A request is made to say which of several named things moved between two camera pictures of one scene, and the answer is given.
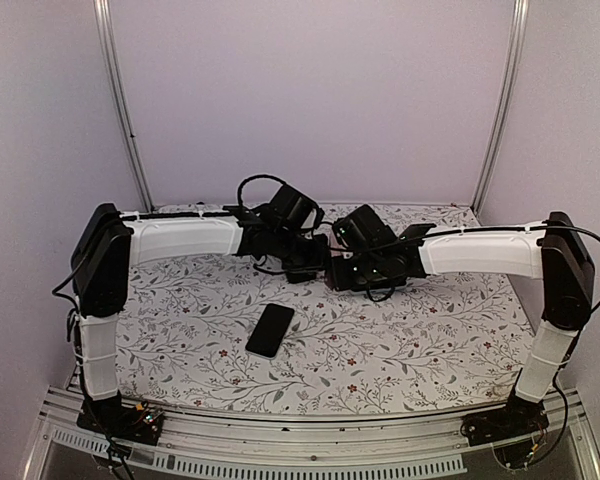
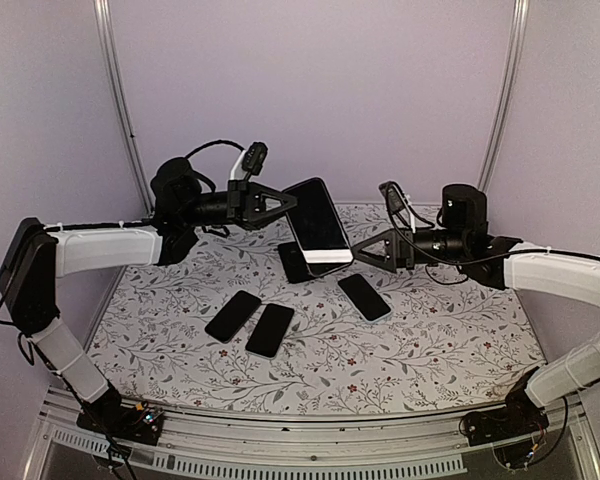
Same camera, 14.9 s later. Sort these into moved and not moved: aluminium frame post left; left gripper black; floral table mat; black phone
Moved: left gripper black
Not moved: floral table mat; aluminium frame post left; black phone
